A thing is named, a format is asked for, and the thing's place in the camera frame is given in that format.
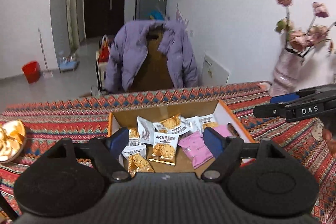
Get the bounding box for pink textured vase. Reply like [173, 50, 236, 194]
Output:
[269, 49, 304, 97]

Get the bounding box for white snack packet back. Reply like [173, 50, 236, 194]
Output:
[137, 116, 155, 145]

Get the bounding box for cracker packet upper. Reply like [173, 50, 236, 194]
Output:
[153, 114, 191, 136]

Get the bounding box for white cracker snack packet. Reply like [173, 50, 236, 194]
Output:
[148, 132, 179, 166]

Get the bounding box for plate of orange peels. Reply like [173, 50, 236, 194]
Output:
[0, 120, 27, 164]

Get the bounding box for dried pink roses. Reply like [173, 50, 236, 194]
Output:
[273, 0, 336, 58]

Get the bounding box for cracker packet left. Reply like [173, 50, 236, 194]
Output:
[122, 144, 155, 177]

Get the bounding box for black entrance door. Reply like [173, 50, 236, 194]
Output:
[84, 0, 125, 38]

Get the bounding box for red bucket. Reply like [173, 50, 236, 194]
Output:
[22, 61, 41, 84]

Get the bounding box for pink snack packet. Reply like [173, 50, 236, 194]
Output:
[213, 125, 232, 138]
[178, 131, 214, 169]

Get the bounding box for purple puffer jacket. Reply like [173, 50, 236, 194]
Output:
[105, 20, 198, 94]

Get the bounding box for wooden chair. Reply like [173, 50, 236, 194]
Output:
[127, 27, 174, 92]

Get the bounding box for patterned red tablecloth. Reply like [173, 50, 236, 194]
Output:
[1, 82, 335, 223]

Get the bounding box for red cardboard box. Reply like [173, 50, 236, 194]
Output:
[108, 100, 253, 176]

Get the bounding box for white radiator panel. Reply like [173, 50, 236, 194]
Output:
[200, 54, 230, 86]

